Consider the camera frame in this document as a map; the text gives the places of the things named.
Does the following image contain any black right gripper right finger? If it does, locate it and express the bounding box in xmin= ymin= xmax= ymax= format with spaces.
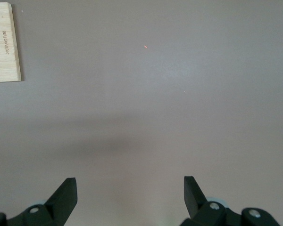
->
xmin=181 ymin=176 xmax=282 ymax=226

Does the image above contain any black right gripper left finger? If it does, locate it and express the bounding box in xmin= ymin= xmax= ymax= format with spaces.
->
xmin=0 ymin=178 xmax=78 ymax=226

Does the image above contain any bamboo cutting board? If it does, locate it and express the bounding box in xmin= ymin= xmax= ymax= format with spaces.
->
xmin=0 ymin=2 xmax=23 ymax=83

